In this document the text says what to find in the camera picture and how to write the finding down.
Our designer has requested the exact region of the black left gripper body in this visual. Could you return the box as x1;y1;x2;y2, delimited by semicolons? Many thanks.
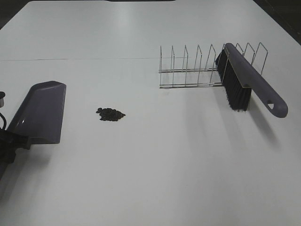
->
0;130;31;164

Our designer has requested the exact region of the purple dustpan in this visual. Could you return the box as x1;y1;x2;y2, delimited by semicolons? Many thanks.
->
7;81;66;144

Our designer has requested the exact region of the pile of coffee beans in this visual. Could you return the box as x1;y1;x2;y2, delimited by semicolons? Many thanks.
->
96;108;125;121

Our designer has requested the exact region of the purple hand brush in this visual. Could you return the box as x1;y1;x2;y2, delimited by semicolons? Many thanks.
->
215;43;288;118

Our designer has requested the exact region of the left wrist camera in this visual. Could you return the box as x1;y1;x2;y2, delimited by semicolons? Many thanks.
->
0;91;6;108

